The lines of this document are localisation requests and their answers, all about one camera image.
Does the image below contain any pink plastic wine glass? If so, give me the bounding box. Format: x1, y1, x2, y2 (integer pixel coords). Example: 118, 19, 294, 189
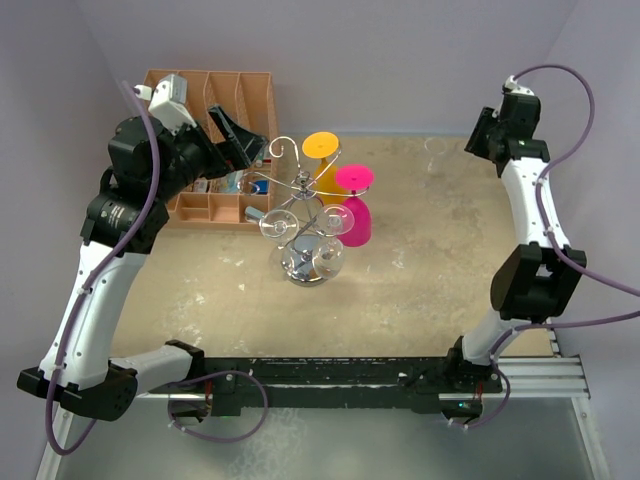
335, 164, 375, 248

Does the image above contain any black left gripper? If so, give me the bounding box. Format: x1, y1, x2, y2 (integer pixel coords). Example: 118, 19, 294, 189
151, 105, 266, 203

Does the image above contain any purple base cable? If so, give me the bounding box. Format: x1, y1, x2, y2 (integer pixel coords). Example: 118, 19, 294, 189
167, 369, 270, 444
447, 369, 511, 432

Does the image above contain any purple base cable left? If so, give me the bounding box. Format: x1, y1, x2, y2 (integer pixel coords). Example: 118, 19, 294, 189
167, 369, 270, 444

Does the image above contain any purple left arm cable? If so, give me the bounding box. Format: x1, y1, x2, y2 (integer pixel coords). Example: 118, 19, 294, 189
44, 79, 164, 457

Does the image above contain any blue stapler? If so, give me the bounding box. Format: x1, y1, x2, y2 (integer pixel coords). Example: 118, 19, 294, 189
244, 206, 265, 223

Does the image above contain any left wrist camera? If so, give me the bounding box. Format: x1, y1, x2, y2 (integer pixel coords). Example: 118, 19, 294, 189
134, 74, 197, 135

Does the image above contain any orange perforated desk organizer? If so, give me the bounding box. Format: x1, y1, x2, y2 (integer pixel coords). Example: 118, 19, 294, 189
141, 68, 279, 231

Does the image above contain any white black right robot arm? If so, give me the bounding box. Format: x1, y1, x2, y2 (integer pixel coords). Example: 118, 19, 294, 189
444, 87, 586, 391

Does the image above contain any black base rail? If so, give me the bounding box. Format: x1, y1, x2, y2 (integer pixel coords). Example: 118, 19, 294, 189
190, 357, 502, 416

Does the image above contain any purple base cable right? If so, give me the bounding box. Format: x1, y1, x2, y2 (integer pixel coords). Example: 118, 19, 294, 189
447, 369, 511, 432

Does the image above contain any chrome wire wine glass rack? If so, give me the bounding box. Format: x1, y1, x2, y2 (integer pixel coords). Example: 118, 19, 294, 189
263, 136, 373, 287

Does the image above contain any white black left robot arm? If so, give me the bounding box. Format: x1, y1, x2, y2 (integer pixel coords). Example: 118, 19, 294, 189
17, 105, 268, 421

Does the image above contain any orange plastic wine glass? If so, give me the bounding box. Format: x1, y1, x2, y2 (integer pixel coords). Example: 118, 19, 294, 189
302, 131, 347, 206

